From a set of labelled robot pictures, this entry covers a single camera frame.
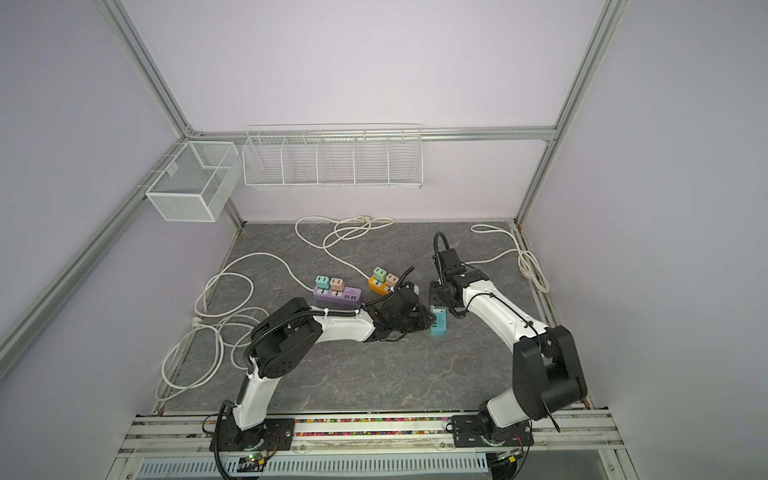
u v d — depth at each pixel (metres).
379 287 0.99
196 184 1.04
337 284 0.94
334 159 1.02
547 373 0.44
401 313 0.74
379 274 0.97
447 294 0.63
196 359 0.87
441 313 0.92
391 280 0.96
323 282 0.95
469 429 0.74
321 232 1.19
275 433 0.74
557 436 0.74
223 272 1.06
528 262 1.11
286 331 0.55
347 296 0.96
